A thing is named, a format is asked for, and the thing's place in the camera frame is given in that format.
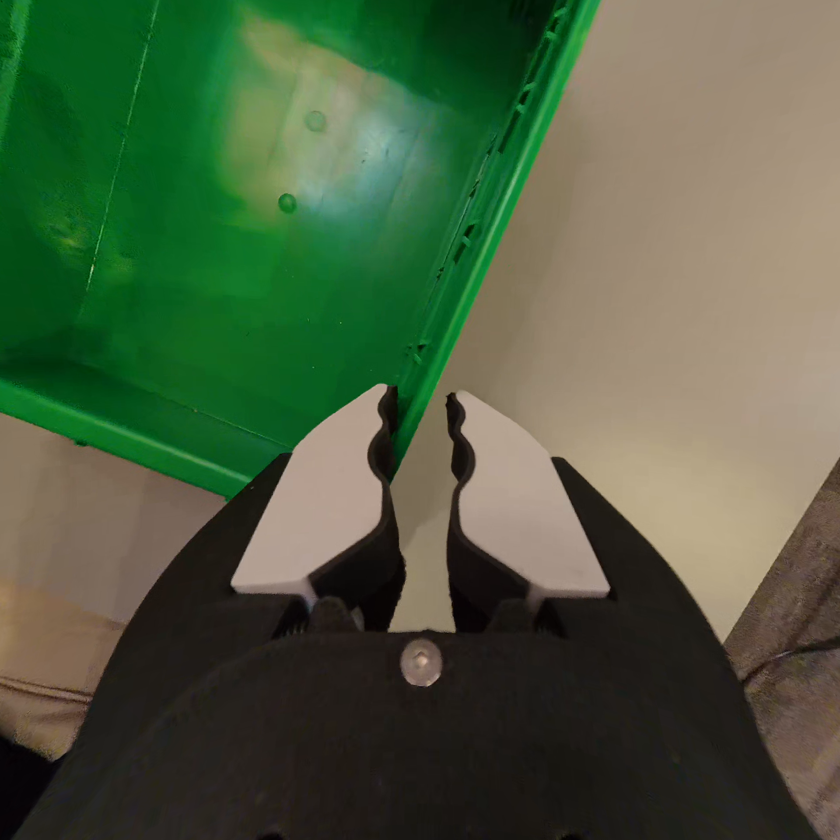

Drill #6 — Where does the beige cloth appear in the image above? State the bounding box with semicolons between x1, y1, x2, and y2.
0;577;127;762

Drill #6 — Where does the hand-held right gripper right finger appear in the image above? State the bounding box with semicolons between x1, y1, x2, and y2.
445;390;611;632

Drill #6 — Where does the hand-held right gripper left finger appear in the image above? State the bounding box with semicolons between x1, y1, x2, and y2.
231;384;406;631

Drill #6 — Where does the green plastic box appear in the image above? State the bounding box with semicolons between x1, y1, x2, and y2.
0;0;601;503

